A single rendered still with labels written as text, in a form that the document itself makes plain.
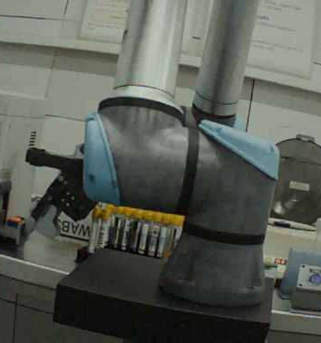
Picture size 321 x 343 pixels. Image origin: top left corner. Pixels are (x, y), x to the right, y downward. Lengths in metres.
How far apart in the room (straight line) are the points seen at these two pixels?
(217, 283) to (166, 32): 0.35
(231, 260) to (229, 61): 0.38
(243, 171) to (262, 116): 1.02
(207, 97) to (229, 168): 0.31
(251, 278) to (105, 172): 0.24
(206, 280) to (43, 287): 0.50
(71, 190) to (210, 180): 0.48
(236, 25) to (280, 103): 0.81
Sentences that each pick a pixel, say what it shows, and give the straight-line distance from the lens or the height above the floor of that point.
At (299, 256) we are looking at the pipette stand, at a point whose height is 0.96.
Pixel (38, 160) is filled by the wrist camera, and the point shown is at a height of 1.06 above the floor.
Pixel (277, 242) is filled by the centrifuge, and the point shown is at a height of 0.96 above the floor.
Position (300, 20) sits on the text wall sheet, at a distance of 2.15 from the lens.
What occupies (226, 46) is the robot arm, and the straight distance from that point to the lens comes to 1.37.
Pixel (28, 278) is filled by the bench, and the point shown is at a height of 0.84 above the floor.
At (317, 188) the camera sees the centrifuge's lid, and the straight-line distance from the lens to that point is 2.08.
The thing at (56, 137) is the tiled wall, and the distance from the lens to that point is 2.20.
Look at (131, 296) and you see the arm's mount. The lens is 1.11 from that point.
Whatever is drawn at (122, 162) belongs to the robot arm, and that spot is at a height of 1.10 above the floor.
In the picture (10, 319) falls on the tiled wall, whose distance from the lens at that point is 2.30.
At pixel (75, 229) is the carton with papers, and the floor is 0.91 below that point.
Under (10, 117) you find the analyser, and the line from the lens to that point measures 1.58.
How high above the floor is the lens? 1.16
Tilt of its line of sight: 3 degrees down
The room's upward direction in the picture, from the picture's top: 10 degrees clockwise
